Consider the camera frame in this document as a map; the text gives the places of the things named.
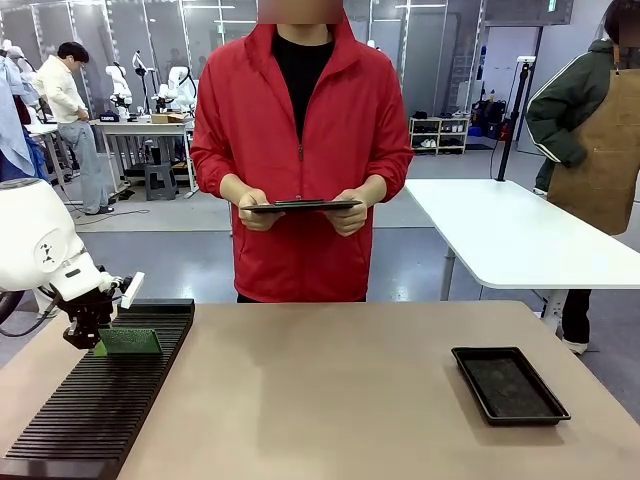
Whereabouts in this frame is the red-sleeved right forearm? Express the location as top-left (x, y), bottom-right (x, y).
top-left (189, 142), bottom-right (251, 201)

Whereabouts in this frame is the green PCB board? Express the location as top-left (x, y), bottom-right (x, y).
top-left (97, 327), bottom-right (164, 357)

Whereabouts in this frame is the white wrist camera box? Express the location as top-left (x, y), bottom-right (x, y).
top-left (118, 271), bottom-right (147, 309)

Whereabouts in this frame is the blue hanging garment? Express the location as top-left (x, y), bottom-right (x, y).
top-left (0, 54), bottom-right (37, 182)

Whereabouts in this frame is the thin black tray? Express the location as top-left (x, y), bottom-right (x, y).
top-left (239, 199), bottom-right (364, 215)

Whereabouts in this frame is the person in white jacket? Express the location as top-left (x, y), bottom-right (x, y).
top-left (32, 41), bottom-right (116, 217)

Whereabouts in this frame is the wooden shoe shelf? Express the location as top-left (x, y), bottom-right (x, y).
top-left (408, 115), bottom-right (471, 156)

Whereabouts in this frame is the grey step stool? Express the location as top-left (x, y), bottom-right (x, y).
top-left (144, 162), bottom-right (179, 203)

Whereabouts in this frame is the white side table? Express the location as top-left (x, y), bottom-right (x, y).
top-left (403, 178), bottom-right (640, 332)

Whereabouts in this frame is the black bags pile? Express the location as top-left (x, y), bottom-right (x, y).
top-left (471, 97), bottom-right (512, 142)

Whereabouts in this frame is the black slotted PCB rack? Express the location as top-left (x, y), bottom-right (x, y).
top-left (0, 298), bottom-right (196, 480)

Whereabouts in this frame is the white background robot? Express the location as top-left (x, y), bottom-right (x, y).
top-left (157, 64), bottom-right (199, 119)
top-left (105, 61), bottom-right (134, 121)

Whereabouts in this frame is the person's right hand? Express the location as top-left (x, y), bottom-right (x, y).
top-left (220, 172), bottom-right (286, 232)

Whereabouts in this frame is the person's left hand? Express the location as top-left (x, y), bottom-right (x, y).
top-left (322, 175), bottom-right (389, 237)

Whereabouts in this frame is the red-sleeved left forearm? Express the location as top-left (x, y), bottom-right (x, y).
top-left (367, 147), bottom-right (415, 201)

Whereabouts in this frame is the person in brown apron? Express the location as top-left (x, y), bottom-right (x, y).
top-left (524, 0), bottom-right (640, 356)

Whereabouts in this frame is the black pole with white box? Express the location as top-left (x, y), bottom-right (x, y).
top-left (493, 55), bottom-right (537, 183)

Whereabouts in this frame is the person in red jacket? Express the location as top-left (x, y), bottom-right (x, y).
top-left (189, 0), bottom-right (415, 304)

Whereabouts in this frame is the white background workbench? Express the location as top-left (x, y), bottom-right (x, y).
top-left (89, 117), bottom-right (199, 199)

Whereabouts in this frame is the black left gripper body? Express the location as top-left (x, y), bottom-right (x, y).
top-left (58, 288), bottom-right (120, 330)

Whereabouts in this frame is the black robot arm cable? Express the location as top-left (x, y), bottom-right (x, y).
top-left (0, 288), bottom-right (65, 338)

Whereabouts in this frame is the black plastic tray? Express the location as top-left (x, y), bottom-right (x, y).
top-left (451, 346), bottom-right (572, 427)

